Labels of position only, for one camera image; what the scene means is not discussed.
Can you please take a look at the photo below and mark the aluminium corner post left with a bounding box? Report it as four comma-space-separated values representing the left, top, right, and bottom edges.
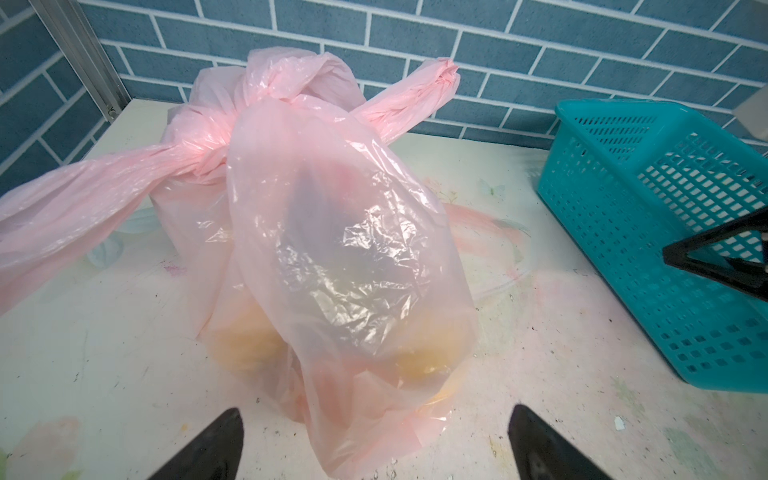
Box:
30, 0, 131, 123

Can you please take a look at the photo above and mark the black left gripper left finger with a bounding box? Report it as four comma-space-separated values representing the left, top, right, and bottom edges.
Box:
149, 408, 244, 480

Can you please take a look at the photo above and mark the teal plastic basket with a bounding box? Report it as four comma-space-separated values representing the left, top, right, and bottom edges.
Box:
538, 100, 767, 393

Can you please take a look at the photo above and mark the pink plastic bag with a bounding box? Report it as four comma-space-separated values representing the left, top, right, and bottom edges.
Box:
1, 47, 477, 479

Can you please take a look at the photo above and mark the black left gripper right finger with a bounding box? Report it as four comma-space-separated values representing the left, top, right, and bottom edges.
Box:
508, 404, 611, 480

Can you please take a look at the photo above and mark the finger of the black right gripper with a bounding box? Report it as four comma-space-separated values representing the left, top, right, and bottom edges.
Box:
662, 207, 767, 302

